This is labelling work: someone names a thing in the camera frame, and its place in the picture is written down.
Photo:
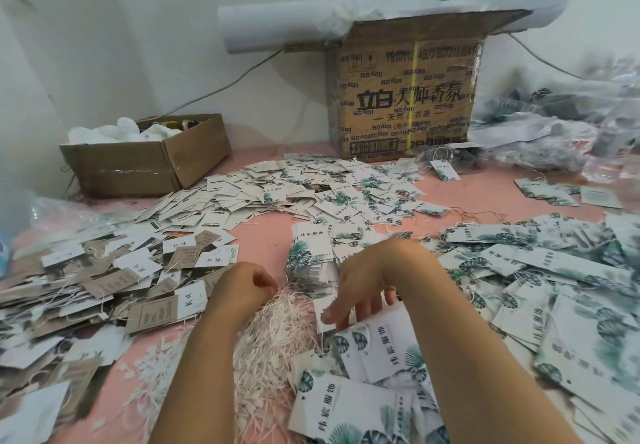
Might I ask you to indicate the person's right hand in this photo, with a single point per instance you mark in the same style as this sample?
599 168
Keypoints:
385 274

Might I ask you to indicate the person's left hand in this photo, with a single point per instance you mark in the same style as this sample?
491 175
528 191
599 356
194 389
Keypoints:
240 294

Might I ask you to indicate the heap of small tags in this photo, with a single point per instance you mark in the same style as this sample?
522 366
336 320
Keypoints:
275 184

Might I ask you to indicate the pile of green leaf tags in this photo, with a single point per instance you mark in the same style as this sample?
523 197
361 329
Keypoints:
530 299

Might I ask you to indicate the pile of brown white tags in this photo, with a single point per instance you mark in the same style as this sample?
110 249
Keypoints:
90 304

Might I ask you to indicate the person's left forearm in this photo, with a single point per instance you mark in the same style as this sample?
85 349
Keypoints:
205 389

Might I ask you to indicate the person's right forearm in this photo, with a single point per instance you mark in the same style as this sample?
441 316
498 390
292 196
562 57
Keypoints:
480 369

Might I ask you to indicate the small open cardboard box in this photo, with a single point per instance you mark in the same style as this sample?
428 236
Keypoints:
145 159

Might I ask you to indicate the large printed cardboard box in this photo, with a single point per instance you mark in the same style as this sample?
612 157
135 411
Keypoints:
405 89

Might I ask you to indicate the clear plastic bag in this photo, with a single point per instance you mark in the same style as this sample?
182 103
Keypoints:
60 214

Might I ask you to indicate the white crumpled material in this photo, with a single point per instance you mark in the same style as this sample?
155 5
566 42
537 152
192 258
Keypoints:
120 132

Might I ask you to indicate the blue tissue pack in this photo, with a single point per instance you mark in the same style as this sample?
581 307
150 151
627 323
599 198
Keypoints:
4 254

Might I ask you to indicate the heap of clear plastic bags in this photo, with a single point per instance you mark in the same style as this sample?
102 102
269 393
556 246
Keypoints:
570 119

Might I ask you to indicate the white roll in plastic wrap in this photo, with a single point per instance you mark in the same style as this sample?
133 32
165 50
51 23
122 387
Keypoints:
275 17

